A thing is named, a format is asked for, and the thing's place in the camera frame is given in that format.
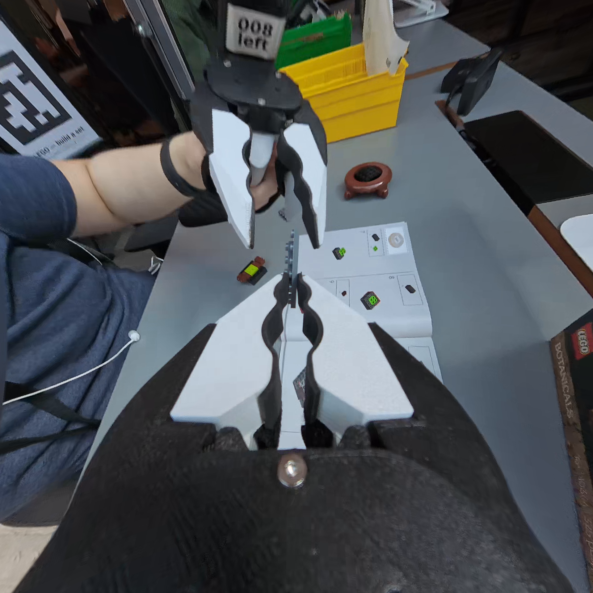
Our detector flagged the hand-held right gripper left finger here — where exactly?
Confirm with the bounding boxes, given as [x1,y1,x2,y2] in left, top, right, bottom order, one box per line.
[170,273,285,450]

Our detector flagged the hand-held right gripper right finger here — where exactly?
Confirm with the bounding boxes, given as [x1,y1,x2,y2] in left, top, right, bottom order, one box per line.
[296,273,415,445]

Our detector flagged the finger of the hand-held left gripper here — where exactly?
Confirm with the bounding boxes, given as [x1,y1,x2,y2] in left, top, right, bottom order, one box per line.
[276,121,329,250]
[209,109,256,251]

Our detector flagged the dark grey Lego assembly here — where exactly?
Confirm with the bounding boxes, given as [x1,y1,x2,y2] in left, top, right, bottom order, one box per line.
[236,256,268,284]

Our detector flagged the person's left forearm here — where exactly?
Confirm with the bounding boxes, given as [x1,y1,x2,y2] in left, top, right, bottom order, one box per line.
[69,132,207,237]

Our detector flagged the grey desk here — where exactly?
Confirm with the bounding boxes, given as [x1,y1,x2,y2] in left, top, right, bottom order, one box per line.
[76,62,593,593]
[435,44,593,297]

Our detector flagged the black desk device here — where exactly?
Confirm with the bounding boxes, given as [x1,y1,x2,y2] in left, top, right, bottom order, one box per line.
[440,48,505,116]

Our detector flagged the person's left hand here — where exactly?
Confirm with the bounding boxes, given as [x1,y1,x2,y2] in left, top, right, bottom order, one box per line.
[178,132,282,211]

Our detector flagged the black wristband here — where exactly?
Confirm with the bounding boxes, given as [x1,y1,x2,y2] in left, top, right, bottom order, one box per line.
[159,138,207,199]

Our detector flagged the black padded rest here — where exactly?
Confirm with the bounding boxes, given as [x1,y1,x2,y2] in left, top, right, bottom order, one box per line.
[178,189,232,229]

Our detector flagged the brown round brick pot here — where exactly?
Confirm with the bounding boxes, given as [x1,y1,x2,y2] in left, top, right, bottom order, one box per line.
[344,162,393,201]

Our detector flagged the instruction booklet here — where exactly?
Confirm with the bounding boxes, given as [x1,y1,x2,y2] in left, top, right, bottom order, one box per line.
[278,221,443,450]

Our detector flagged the green plastic bin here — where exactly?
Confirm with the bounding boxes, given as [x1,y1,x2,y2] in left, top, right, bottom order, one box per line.
[275,14,353,70]

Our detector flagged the yellow plastic bin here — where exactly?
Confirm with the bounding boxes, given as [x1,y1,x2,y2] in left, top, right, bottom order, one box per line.
[278,44,409,142]

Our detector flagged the beige paper bag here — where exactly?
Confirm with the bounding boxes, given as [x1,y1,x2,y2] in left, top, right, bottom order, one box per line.
[361,0,410,77]

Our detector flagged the person's blue shirt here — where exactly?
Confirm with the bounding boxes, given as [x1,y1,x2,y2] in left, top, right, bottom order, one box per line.
[0,155,156,524]

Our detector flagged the framed marker poster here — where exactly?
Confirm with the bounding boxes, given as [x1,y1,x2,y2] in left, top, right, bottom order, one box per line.
[0,19,103,160]

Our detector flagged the black bamboo set box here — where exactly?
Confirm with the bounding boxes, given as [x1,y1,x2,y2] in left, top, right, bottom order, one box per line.
[549,308,593,593]

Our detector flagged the white stand base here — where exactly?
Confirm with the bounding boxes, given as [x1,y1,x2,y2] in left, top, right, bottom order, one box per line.
[560,214,593,269]

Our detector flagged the white earphone cable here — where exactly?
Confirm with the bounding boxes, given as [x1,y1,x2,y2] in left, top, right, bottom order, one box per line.
[0,330,142,407]

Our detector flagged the black strap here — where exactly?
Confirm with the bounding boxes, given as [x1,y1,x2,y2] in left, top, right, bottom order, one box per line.
[0,380,100,457]

